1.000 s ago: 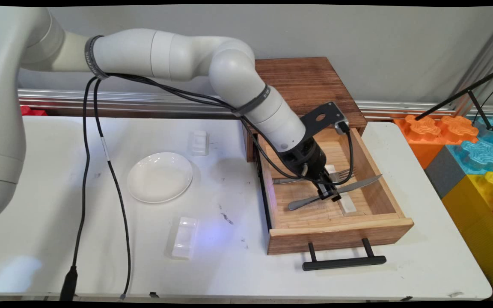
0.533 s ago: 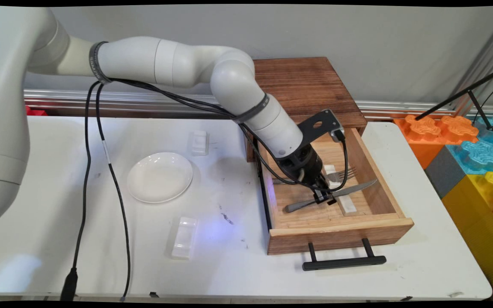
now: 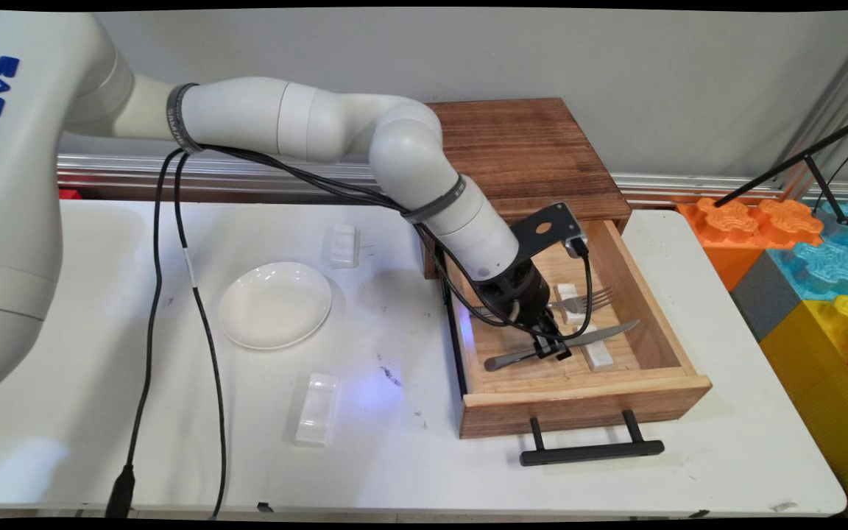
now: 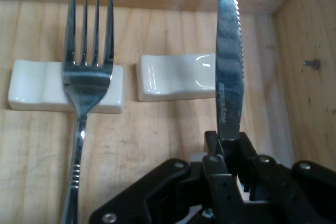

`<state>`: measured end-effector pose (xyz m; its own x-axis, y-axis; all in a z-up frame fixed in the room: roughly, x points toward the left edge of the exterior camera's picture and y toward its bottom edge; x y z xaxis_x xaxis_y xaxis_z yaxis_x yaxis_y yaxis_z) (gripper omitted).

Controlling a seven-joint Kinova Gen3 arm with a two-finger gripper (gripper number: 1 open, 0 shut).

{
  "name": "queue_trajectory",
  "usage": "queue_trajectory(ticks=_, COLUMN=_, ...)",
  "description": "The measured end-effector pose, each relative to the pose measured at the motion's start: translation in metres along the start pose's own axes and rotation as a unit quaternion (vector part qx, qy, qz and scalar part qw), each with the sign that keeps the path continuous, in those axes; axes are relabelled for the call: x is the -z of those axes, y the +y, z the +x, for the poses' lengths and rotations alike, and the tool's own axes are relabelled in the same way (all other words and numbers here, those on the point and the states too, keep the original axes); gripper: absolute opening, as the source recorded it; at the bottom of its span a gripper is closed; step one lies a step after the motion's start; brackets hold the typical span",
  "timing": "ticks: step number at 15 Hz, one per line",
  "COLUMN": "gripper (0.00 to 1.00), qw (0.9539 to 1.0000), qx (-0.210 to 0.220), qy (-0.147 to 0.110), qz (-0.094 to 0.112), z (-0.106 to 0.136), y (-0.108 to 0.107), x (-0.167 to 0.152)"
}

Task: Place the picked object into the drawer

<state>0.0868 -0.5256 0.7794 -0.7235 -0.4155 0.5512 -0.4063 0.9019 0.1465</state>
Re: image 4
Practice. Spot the steel fork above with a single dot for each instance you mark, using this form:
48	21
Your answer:
86	82

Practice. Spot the light wooden drawer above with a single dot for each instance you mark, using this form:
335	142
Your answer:
157	142

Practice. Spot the white ceramic cutlery rest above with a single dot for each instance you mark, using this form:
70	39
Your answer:
170	77
31	87

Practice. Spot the steel serrated table knife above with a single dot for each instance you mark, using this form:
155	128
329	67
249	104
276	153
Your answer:
229	77

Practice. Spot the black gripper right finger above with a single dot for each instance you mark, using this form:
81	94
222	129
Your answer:
288	195

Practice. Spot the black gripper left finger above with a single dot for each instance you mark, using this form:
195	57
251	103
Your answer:
157	190

